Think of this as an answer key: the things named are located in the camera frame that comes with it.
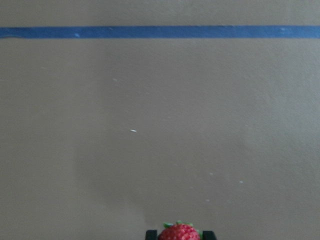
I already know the red strawberry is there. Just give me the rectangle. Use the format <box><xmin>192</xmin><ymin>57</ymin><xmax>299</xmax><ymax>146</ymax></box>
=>
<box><xmin>157</xmin><ymin>220</ymin><xmax>203</xmax><ymax>240</ymax></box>

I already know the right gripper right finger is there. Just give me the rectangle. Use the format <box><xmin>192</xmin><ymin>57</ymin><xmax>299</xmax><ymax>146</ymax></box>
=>
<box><xmin>202</xmin><ymin>230</ymin><xmax>216</xmax><ymax>240</ymax></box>

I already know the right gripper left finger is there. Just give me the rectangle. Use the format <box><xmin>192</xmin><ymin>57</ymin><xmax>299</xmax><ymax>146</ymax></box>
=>
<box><xmin>145</xmin><ymin>229</ymin><xmax>158</xmax><ymax>240</ymax></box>

